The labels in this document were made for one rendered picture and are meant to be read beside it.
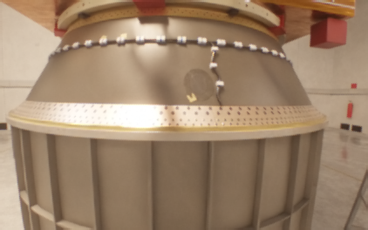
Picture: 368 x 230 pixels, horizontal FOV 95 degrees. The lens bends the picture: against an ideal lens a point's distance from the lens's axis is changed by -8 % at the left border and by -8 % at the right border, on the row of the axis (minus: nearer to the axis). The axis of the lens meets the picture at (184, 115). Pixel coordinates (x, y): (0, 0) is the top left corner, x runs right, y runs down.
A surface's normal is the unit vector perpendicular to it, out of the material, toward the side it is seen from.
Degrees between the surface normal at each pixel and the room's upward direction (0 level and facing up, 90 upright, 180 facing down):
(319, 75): 90
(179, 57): 62
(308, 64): 90
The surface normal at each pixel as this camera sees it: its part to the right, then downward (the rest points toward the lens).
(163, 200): 0.01, 0.11
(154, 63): -0.01, -0.37
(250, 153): 0.31, 0.11
